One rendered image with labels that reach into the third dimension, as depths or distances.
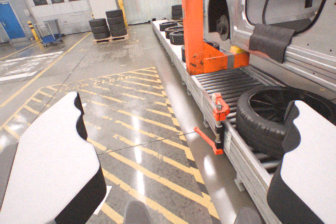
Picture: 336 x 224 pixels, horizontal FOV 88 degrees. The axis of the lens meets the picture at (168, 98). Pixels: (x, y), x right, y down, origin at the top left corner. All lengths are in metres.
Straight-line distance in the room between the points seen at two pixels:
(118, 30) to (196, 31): 5.99
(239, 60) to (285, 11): 0.63
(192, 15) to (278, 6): 0.90
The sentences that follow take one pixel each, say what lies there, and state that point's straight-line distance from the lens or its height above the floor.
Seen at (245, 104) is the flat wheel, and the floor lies 0.50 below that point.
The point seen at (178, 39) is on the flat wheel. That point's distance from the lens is 4.29.
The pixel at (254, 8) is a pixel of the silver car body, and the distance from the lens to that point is 2.11.
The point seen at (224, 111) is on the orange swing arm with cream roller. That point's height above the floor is 0.51.
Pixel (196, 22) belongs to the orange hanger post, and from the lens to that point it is 1.80.
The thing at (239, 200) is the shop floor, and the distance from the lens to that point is 1.51.
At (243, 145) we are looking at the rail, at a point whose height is 0.39.
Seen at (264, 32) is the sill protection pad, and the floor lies 0.95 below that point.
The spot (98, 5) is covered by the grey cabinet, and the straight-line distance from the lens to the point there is 10.35.
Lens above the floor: 1.29
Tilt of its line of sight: 30 degrees down
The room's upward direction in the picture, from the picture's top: 8 degrees counter-clockwise
